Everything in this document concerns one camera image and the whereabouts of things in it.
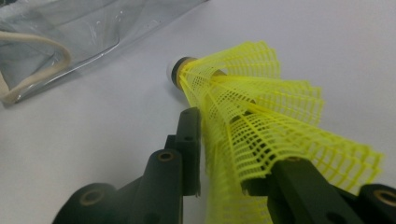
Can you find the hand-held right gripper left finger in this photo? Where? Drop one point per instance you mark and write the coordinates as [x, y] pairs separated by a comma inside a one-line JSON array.
[[188, 149]]

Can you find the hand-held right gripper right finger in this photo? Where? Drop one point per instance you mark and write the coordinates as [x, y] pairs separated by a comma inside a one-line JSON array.
[[305, 193]]

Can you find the yellow shuttlecock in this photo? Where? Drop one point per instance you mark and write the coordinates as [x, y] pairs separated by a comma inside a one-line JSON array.
[[249, 118]]

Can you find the clear plastic bag beige trim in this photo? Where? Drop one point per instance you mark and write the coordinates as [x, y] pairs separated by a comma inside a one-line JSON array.
[[62, 37]]

